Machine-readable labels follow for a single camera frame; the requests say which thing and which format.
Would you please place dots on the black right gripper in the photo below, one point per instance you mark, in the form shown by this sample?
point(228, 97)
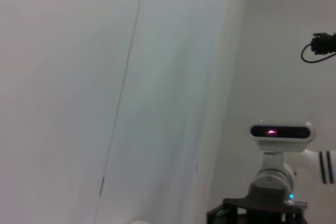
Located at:
point(262, 205)

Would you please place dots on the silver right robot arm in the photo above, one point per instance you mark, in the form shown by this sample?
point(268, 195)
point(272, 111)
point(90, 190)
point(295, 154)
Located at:
point(278, 174)

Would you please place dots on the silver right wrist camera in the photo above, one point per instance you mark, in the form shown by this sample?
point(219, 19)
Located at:
point(281, 133)

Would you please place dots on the black mounted camera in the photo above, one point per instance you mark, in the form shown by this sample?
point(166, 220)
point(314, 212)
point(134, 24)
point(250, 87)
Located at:
point(324, 43)

